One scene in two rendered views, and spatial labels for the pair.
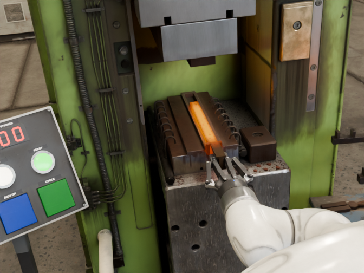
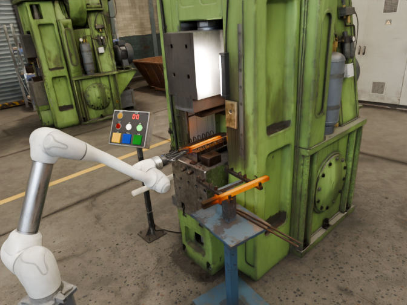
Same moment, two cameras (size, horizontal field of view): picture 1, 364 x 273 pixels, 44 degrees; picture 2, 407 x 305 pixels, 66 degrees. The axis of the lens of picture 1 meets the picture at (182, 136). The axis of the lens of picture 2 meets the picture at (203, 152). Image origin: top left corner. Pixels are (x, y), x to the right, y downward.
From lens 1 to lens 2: 186 cm
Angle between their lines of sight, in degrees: 51
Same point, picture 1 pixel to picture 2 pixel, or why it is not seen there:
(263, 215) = (143, 163)
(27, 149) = (137, 122)
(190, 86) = not seen: hidden behind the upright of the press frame
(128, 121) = (184, 131)
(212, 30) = (186, 101)
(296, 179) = not seen: hidden behind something
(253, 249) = not seen: hidden behind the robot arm
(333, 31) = (249, 120)
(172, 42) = (177, 101)
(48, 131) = (145, 119)
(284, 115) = (231, 154)
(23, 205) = (128, 137)
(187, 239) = (177, 182)
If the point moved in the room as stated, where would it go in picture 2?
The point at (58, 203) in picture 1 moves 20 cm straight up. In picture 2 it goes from (136, 141) to (132, 117)
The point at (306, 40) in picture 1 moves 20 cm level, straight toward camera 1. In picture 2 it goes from (234, 119) to (203, 124)
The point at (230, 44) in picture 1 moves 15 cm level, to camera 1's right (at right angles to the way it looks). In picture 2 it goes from (191, 109) to (204, 113)
